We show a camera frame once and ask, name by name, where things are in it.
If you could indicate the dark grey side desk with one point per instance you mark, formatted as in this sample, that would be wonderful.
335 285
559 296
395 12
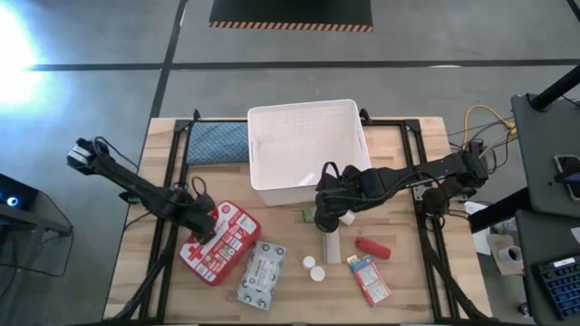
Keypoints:
544 149

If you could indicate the dark grey keyboard desk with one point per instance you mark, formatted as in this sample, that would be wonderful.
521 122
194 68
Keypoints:
539 235

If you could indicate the grey tape roll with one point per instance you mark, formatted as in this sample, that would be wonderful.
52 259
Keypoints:
509 255

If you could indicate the smartphone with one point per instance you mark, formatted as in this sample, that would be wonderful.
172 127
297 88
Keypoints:
568 174

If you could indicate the blue red blister pack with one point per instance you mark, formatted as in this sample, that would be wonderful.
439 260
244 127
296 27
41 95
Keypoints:
370 280

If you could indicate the small white pill bottle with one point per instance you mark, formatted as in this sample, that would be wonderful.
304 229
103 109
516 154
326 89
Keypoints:
309 261

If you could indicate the beige bandage box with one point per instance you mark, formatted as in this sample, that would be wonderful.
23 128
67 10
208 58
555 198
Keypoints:
332 249

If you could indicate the brown cardboard piece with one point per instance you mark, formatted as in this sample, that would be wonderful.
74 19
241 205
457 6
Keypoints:
496 244

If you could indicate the red first aid kit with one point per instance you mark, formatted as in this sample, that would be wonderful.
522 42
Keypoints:
229 256

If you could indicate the black box blue light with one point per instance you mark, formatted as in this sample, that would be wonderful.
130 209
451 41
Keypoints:
16 192

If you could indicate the black hazard-striped floor mat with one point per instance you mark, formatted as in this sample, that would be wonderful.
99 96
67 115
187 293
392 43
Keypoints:
290 11

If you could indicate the red tube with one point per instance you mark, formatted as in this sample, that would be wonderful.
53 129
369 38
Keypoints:
372 248

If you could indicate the black metal table frame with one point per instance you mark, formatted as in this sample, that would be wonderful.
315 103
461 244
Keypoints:
385 122

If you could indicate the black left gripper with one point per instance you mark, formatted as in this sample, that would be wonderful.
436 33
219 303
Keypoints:
197 213

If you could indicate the white paper sheet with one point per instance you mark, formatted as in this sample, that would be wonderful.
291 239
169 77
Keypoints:
482 240

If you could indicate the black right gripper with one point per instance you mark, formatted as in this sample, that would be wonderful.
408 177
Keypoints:
337 194

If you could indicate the blue patterned cloth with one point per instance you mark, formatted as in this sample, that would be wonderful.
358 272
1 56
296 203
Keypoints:
217 142

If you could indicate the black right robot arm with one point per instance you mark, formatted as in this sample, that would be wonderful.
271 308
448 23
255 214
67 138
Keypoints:
408 179

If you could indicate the white plastic basket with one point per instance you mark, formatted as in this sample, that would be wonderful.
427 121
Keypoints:
308 145

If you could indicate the grey side stand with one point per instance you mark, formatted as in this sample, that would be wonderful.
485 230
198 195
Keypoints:
36 219

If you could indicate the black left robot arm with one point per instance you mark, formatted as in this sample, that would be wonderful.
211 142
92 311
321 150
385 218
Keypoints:
131 181

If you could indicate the black pole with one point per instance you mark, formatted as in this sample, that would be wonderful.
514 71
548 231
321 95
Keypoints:
557 88

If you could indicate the black keyboard blue keys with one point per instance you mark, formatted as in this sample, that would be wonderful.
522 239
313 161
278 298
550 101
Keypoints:
562 285

